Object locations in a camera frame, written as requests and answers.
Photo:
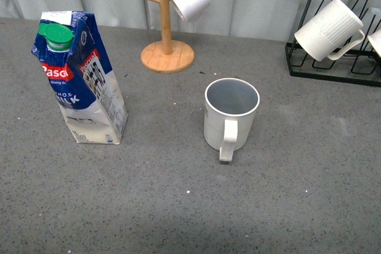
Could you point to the cream ribbed mug grey inside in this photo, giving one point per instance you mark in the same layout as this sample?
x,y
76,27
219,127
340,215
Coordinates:
x,y
230,107

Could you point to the blue white milk carton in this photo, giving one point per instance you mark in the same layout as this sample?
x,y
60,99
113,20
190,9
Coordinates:
x,y
74,59

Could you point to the wooden mug tree stand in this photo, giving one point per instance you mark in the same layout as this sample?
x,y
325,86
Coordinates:
x,y
167,55

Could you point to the cream ribbed mug on rack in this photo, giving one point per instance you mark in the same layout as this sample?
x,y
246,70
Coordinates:
x,y
331,33

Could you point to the black wire mug rack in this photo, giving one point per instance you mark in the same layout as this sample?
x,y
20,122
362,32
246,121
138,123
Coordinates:
x,y
360,65

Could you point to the white mug black handle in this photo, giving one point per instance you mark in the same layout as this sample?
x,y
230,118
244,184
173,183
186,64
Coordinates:
x,y
375,41

